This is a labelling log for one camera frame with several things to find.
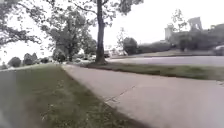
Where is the round dark tree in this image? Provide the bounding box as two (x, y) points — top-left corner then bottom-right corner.
(122, 36), (139, 56)

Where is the tall tree with bare trunk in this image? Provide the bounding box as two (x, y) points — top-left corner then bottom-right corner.
(68, 0), (146, 65)

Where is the long dark hedge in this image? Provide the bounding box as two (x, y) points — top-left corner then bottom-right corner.
(137, 40), (173, 54)

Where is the grass verge strip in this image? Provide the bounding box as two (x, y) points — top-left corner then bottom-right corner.
(71, 60), (224, 82)

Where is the leafy spreading tree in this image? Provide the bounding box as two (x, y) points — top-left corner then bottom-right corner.
(41, 6), (98, 63)

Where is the grey concrete path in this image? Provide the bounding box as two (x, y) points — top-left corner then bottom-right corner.
(60, 63), (224, 128)

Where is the dark grass lawn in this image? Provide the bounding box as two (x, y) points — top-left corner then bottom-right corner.
(136, 49), (216, 58)

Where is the grey asphalt road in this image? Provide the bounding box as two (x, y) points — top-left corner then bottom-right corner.
(106, 55), (224, 68)

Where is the wide grass field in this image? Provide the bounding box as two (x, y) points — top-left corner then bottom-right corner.
(0, 63), (151, 128)

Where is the row of distant trees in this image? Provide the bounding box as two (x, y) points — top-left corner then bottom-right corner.
(0, 52), (54, 70)

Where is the pale building with towers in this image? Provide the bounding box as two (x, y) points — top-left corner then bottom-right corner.
(164, 16), (224, 41)

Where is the overhanging dark tree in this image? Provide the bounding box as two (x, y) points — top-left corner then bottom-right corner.
(0, 0), (44, 48)

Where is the vehicle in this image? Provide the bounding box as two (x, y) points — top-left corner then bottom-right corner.
(213, 44), (224, 57)

